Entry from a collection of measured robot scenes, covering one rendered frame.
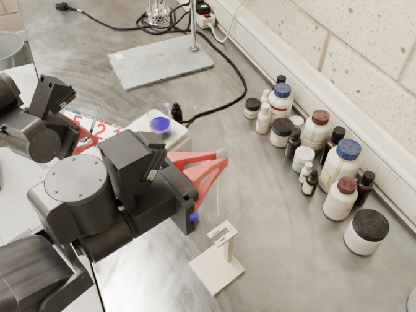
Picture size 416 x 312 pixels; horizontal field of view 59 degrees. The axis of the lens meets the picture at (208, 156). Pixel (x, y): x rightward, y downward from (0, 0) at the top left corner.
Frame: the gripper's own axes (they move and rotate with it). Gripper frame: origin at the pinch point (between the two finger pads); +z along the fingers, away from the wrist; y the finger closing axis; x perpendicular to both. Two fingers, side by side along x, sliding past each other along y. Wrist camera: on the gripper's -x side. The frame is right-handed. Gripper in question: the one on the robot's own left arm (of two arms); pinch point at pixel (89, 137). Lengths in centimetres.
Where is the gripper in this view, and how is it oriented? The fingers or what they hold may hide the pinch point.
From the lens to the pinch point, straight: 82.6
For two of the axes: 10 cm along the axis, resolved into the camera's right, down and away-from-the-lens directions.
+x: -4.3, 8.7, 2.3
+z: 5.0, 0.2, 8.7
